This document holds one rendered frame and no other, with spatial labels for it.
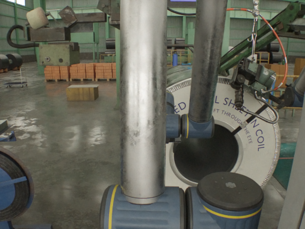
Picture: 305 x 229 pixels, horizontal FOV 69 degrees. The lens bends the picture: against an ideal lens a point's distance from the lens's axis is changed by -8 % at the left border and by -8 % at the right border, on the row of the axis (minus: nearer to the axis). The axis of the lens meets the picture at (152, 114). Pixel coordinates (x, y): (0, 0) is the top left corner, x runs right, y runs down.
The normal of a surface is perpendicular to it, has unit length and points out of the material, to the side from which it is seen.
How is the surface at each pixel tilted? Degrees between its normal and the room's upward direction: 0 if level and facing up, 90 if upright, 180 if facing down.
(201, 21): 104
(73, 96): 90
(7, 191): 90
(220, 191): 0
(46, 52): 89
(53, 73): 90
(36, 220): 0
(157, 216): 49
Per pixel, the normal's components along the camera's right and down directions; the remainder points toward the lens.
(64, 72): -0.02, 0.26
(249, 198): 0.04, -0.93
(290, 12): -0.93, 0.10
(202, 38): -0.61, 0.48
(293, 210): -1.00, 0.01
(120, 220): -0.02, -0.69
